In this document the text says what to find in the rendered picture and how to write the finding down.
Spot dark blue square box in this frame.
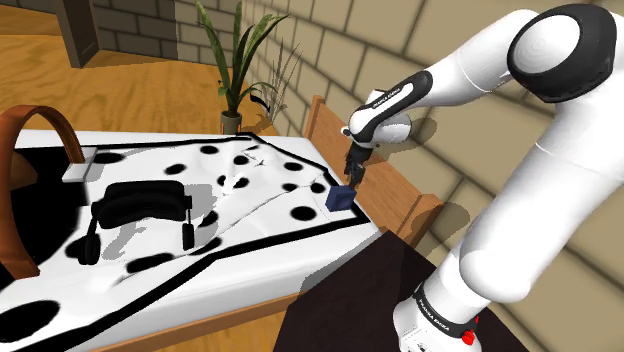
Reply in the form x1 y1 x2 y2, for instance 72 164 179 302
324 185 357 213

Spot black headphones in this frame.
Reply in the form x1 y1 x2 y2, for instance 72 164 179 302
76 180 197 267

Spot brown arched headband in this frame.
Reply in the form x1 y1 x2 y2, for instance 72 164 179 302
0 104 87 282

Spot green potted plant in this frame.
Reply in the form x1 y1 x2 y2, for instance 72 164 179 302
194 0 292 136

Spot wooden bed with spotted cover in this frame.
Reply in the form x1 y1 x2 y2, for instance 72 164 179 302
0 94 445 352

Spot dry grass plant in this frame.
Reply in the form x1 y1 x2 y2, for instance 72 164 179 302
263 38 304 126

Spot dark robot stand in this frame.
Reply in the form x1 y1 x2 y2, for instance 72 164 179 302
271 229 530 352

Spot dark wooden post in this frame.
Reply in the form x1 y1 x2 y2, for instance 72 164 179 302
50 0 102 69

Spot small white flat box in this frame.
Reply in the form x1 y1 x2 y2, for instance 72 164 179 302
61 147 99 184

